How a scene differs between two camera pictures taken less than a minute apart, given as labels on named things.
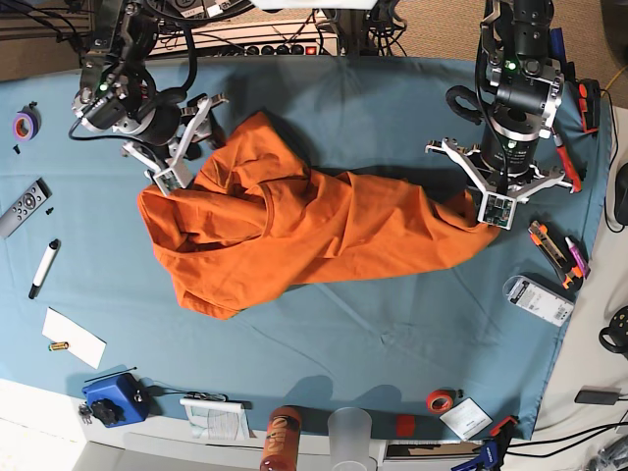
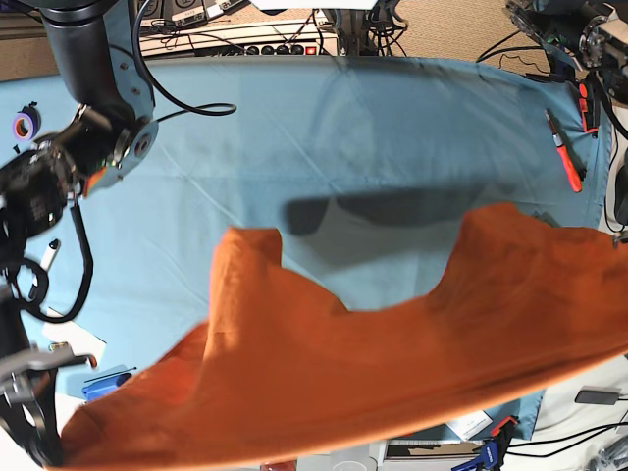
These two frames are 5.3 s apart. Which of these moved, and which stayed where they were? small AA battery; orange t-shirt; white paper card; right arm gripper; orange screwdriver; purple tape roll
Moved: orange t-shirt; right arm gripper
Stayed: purple tape roll; orange screwdriver; small AA battery; white paper card
